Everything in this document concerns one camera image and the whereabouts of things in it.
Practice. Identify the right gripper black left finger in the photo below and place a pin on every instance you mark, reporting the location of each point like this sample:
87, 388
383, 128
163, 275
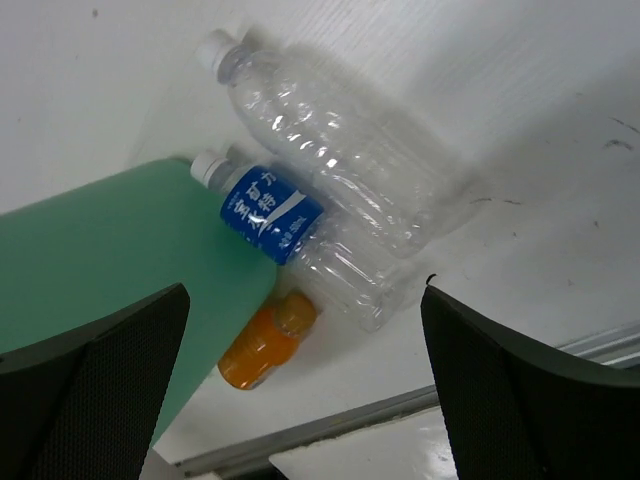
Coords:
84, 404

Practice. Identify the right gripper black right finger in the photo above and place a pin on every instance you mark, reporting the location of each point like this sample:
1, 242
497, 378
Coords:
516, 408

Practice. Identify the blue label clear bottle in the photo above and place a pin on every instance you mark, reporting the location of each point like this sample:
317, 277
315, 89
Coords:
323, 252

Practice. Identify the clear unlabelled plastic bottle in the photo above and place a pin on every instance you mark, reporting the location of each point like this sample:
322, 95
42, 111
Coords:
297, 115

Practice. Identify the green plastic bin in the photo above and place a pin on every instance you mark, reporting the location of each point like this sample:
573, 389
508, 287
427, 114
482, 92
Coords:
84, 254

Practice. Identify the orange juice bottle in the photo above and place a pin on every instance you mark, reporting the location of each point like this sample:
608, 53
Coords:
269, 340

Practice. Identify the aluminium table edge rail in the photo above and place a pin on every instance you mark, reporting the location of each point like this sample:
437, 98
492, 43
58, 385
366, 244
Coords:
617, 347

